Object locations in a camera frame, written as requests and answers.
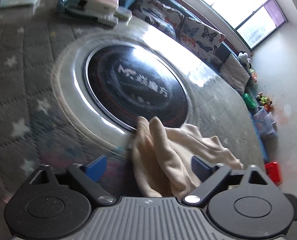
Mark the plain grey cushion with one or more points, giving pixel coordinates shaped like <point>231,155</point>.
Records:
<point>235,74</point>

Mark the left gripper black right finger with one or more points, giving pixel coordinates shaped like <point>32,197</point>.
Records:
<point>243,204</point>

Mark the green bowl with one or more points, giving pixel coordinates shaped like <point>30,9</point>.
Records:
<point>250,103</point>

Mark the red plastic stool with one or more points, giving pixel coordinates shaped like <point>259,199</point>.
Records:
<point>274,173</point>

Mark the butterfly pillow lying flat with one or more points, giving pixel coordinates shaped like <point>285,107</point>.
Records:
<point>159,15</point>

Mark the blue black strap device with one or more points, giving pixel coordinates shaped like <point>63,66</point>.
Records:
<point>76,9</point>

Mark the grey quilted star tablecloth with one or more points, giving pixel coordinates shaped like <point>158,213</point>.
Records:
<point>47,117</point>

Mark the small green packet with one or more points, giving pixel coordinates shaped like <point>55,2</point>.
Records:
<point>123,14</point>

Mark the cream knit garment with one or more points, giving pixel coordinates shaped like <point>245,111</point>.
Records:
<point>161,157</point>

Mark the window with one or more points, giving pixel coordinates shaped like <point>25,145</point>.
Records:
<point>252,21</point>

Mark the clear plastic storage box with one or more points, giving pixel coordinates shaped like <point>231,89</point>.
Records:
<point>265,123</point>

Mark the round black induction cooktop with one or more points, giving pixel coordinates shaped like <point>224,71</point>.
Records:
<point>129,81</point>

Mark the colourful plush toys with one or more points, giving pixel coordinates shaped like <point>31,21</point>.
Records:
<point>265,102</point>

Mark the butterfly pillow standing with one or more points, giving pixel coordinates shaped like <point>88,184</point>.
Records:
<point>199,38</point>

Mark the black white plush toy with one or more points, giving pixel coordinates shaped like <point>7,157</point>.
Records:
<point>244,59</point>

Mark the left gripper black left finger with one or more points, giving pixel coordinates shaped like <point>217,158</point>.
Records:
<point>52,205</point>

